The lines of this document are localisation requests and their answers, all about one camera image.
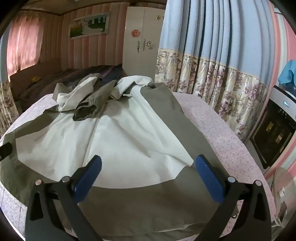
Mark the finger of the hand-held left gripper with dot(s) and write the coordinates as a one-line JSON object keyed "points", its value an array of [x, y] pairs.
{"points": [[5, 150]]}

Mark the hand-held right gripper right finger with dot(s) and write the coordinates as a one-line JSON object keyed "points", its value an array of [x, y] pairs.
{"points": [[209, 178]]}

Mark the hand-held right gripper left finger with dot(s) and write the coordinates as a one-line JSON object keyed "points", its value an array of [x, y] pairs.
{"points": [[89, 176]]}

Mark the grey and white jacket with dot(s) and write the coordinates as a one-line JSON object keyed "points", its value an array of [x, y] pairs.
{"points": [[127, 129]]}

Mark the beige floral curtain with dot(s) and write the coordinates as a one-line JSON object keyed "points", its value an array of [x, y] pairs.
{"points": [[8, 106]]}

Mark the pink floral bedsheet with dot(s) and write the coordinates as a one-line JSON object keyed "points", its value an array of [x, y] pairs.
{"points": [[219, 129]]}

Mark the white electric fan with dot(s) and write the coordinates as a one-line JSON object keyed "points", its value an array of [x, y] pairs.
{"points": [[278, 185]]}

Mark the bed with striped blanket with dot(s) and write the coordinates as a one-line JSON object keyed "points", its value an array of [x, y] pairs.
{"points": [[46, 85]]}

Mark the small yellow item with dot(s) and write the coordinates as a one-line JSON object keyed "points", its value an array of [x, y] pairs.
{"points": [[36, 79]]}

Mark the pink window curtain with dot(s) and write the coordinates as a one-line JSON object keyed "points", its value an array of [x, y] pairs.
{"points": [[23, 44]]}

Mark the white wardrobe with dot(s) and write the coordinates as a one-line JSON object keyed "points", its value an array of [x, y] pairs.
{"points": [[138, 60]]}

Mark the blue cloth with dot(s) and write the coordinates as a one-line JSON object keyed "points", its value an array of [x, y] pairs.
{"points": [[288, 74]]}

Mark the blue floral curtain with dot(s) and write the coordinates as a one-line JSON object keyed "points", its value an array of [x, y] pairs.
{"points": [[219, 34]]}

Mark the wide framed wall picture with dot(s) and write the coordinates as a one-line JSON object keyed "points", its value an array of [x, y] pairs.
{"points": [[89, 25]]}

